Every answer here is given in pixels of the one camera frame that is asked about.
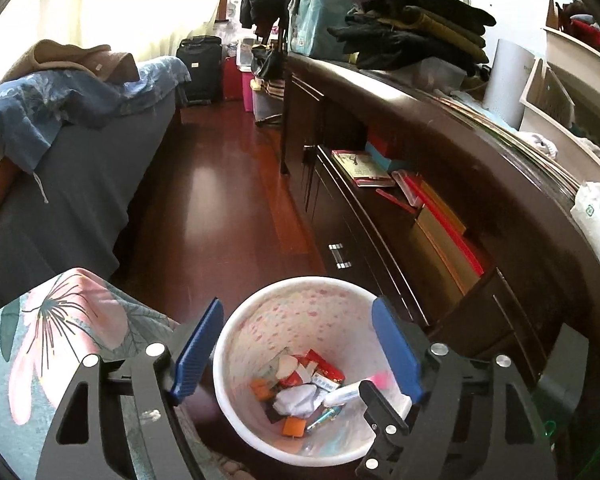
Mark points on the brown blanket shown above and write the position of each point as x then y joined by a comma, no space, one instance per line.
70,60

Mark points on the white roll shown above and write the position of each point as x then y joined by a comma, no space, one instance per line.
507,80

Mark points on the dark wooden cabinet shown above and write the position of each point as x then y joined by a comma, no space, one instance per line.
480,170

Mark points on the stack of red books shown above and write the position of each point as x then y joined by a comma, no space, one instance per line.
450,235

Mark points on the clear storage box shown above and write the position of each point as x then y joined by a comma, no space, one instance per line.
245,55

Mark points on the white curtain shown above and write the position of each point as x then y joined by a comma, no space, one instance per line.
130,5

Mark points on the black handbag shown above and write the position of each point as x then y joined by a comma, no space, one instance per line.
267,62

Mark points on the cream storage bin with clothes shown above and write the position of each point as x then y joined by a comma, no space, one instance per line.
585,35

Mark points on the striped bag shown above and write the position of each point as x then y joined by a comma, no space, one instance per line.
267,100

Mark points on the stack of dark folded clothes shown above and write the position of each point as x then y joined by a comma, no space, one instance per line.
415,25

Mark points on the illustrated book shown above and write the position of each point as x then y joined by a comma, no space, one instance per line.
362,167

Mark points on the white plastic tube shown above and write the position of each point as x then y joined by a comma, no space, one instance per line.
350,392

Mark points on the blue patterned quilt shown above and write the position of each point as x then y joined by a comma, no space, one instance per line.
30,105

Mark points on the pink container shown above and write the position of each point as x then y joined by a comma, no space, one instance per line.
249,92

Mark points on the black suitcase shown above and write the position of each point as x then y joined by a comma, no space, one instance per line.
199,70

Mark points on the bed with grey sheet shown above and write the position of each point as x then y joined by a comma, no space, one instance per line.
55,210

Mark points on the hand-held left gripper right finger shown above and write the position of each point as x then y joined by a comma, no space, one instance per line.
395,355

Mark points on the white rolled sock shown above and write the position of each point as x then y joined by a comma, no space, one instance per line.
537,144

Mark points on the teal cardboard box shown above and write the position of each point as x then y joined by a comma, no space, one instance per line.
320,15

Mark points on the white waste bin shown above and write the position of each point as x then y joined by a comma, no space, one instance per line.
250,320

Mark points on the orange square wrapper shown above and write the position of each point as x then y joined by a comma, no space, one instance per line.
292,426

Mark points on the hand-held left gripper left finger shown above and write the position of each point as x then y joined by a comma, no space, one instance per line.
200,355

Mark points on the red and white packet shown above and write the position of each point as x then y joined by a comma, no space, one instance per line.
325,367

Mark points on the red and teal box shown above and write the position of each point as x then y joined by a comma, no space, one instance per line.
382,152

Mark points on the white plastic bag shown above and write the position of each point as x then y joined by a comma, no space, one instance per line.
597,220

